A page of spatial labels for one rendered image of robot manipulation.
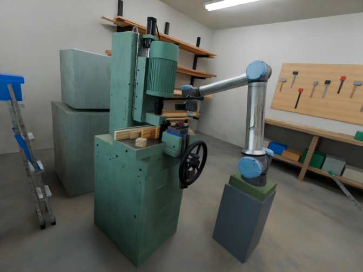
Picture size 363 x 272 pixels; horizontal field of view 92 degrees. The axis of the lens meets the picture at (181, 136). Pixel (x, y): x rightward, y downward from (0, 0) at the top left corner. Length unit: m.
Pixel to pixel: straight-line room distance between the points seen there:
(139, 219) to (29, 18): 2.82
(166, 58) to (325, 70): 3.37
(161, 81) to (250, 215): 1.12
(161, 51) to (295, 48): 3.47
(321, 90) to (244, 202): 3.01
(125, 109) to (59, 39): 2.17
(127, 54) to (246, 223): 1.45
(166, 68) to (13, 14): 2.45
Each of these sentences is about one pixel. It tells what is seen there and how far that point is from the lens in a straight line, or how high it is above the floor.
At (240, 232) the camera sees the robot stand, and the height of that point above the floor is 0.24.
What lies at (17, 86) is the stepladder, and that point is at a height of 1.10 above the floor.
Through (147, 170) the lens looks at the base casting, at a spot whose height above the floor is 0.75.
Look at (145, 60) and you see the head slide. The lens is 1.21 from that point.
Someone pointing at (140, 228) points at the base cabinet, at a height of 0.34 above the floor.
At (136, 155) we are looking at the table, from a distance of 0.94.
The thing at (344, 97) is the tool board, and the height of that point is 1.43.
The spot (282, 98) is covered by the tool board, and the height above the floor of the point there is 1.28.
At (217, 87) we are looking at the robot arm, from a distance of 1.47.
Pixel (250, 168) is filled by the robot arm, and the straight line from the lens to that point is 1.22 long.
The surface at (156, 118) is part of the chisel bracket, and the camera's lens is 1.17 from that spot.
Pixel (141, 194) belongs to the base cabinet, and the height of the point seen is 0.58.
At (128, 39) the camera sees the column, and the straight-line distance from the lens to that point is 1.30.
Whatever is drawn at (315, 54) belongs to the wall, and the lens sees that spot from 4.21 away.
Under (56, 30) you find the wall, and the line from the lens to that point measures 3.31.
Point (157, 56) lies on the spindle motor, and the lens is 1.12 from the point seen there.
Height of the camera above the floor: 1.25
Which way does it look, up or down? 16 degrees down
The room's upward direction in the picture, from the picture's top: 8 degrees clockwise
